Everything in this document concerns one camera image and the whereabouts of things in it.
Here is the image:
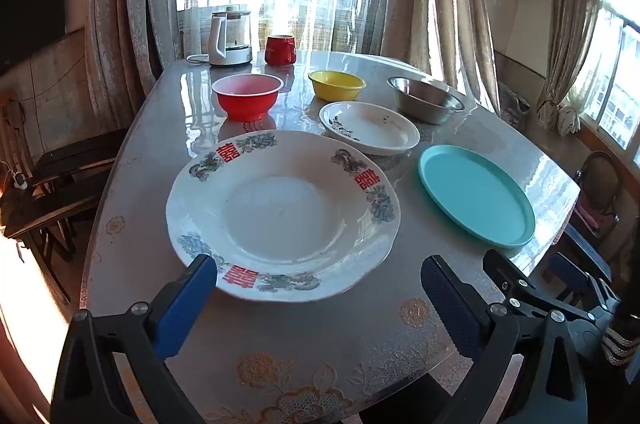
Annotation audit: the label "grey sack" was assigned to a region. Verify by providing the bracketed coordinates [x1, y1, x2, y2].
[500, 84, 531, 127]

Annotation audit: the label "braided beige cord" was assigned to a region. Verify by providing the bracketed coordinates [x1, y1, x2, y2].
[602, 329, 640, 367]

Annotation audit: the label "yellow bowl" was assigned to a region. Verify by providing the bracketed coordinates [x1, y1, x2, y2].
[308, 70, 367, 103]

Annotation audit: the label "wooden chair red cushion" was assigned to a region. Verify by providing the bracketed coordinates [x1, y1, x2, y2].
[570, 151, 623, 240]

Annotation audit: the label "small white rose plate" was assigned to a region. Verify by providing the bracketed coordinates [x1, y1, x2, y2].
[319, 101, 421, 156]

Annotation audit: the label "stainless steel bowl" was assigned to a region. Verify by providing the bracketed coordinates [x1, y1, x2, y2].
[386, 76, 466, 125]

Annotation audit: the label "white glass electric kettle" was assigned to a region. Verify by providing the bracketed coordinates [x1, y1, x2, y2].
[207, 6, 254, 67]

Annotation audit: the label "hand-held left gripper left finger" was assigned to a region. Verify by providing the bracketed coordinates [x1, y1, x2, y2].
[50, 254, 218, 424]

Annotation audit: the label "red mug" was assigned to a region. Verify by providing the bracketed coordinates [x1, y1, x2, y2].
[264, 34, 297, 66]

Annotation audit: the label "teal plastic plate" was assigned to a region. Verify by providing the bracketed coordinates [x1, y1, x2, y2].
[418, 145, 536, 248]

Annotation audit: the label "dark folding chair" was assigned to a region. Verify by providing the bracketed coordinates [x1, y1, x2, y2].
[0, 129, 131, 255]

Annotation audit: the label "large white plate red symbols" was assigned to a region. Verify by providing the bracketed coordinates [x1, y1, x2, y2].
[166, 130, 402, 303]

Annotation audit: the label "side window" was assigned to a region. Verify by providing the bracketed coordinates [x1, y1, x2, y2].
[575, 0, 640, 150]

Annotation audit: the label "red plastic bowl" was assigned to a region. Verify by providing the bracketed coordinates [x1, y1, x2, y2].
[211, 73, 285, 122]

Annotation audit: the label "tied beige side curtain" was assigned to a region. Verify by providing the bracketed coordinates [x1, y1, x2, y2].
[537, 0, 608, 137]

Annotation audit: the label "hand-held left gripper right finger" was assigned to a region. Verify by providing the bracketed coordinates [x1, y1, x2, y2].
[421, 255, 588, 424]

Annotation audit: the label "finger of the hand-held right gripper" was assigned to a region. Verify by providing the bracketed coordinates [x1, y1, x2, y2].
[482, 248, 608, 355]
[547, 253, 621, 312]

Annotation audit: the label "beige patterned curtain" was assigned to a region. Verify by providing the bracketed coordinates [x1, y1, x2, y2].
[85, 0, 183, 115]
[380, 0, 501, 115]

